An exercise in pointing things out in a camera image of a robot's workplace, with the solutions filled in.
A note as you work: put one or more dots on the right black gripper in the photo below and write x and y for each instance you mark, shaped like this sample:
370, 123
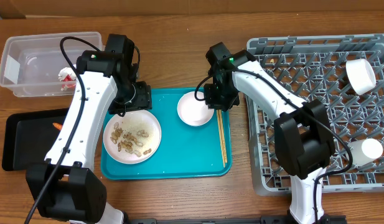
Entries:
218, 102

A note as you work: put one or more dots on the small white cup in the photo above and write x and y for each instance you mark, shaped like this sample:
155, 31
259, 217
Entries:
365, 151

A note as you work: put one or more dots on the clear plastic bin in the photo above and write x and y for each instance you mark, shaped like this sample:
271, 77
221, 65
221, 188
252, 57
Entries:
30, 64

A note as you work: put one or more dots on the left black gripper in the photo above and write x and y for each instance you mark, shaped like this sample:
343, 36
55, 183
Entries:
144, 99

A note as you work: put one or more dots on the wooden chopstick left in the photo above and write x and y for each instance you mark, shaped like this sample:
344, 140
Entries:
220, 140

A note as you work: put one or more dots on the white plate with peanuts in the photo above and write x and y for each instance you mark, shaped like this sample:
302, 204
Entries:
133, 138

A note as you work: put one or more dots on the white bowl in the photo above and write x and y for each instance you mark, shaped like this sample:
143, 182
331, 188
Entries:
361, 75
192, 111

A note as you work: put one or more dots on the black tray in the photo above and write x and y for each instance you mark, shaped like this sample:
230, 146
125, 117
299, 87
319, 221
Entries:
29, 136

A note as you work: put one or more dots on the orange carrot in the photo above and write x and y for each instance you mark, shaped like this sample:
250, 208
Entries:
58, 126

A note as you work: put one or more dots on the red foil wrapper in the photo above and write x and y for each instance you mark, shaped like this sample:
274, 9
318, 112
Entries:
67, 75

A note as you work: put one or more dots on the grey dish rack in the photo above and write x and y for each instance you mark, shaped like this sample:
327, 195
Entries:
313, 67

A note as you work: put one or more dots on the teal plastic tray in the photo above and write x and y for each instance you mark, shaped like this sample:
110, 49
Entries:
184, 151

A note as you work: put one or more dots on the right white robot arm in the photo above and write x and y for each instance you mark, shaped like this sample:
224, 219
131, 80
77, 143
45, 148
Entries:
303, 139

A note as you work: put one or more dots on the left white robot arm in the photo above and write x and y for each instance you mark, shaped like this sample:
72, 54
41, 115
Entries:
64, 186

